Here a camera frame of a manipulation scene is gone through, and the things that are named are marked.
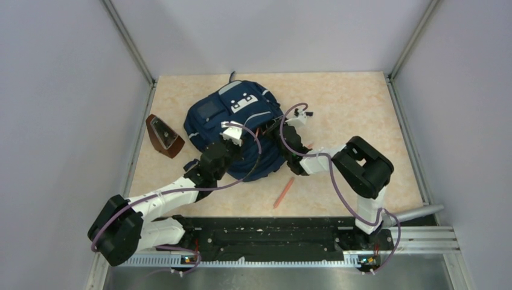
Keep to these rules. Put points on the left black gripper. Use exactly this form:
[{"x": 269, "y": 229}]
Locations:
[{"x": 238, "y": 148}]

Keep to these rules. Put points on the navy blue backpack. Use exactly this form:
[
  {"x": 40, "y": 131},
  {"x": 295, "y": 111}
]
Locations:
[{"x": 247, "y": 107}]

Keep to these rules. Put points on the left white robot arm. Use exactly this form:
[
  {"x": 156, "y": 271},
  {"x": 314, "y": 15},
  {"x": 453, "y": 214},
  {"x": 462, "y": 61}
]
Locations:
[{"x": 126, "y": 226}]

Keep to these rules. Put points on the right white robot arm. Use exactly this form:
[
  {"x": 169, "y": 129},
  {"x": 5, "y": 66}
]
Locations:
[{"x": 366, "y": 170}]

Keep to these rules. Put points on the brown wedge stand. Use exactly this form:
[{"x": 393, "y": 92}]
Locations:
[{"x": 163, "y": 138}]

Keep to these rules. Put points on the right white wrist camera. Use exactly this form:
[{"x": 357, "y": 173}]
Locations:
[{"x": 299, "y": 118}]

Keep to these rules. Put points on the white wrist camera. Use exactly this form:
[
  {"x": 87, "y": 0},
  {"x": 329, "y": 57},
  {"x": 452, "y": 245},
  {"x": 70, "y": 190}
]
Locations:
[
  {"x": 299, "y": 118},
  {"x": 232, "y": 131}
]

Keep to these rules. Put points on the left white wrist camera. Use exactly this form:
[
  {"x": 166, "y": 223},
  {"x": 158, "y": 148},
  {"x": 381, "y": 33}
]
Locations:
[{"x": 232, "y": 131}]

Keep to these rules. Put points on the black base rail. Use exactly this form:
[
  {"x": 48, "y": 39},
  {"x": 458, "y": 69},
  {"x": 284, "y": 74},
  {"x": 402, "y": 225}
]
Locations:
[{"x": 278, "y": 239}]

